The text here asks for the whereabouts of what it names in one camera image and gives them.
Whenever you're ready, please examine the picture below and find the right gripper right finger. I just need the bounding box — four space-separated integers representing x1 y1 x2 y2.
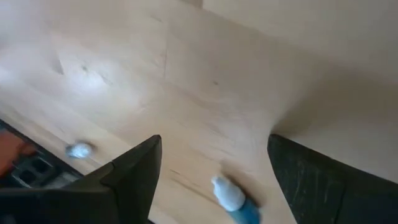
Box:
266 134 398 224

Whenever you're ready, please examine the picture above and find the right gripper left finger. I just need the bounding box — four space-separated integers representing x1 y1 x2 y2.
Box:
0 134 163 224

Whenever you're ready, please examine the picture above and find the small white-capped dark bottle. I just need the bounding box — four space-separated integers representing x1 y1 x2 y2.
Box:
65 141 95 159

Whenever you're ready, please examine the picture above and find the orange object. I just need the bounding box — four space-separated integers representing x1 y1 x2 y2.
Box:
0 129 38 178

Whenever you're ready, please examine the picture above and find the small blue white-capped bottle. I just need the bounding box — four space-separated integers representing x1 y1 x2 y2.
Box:
210 175 262 224

